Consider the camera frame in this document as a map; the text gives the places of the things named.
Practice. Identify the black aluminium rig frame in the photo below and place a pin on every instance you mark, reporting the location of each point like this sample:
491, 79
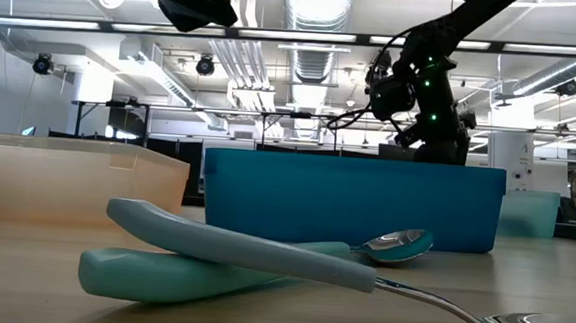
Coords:
497, 46

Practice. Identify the orange translucent plastic bin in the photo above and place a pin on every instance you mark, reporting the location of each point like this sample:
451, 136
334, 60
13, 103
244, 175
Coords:
66, 183

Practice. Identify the teal blue plastic bin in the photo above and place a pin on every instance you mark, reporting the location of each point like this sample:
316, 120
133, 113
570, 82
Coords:
341, 200

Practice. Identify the green translucent plastic bin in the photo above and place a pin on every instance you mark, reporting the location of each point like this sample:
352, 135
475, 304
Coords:
530, 214

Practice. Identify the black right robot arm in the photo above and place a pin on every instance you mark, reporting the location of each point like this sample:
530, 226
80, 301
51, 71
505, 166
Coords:
467, 12

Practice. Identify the long black workbench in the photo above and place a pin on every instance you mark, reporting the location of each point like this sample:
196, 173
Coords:
281, 114

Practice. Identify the silver ventilation duct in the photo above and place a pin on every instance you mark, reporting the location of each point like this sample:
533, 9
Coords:
548, 77
314, 63

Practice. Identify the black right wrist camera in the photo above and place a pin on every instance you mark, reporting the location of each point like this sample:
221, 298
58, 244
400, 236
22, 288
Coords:
389, 100

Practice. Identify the black ceiling-mounted camera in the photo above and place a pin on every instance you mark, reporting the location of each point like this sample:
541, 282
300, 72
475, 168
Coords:
567, 87
43, 64
205, 65

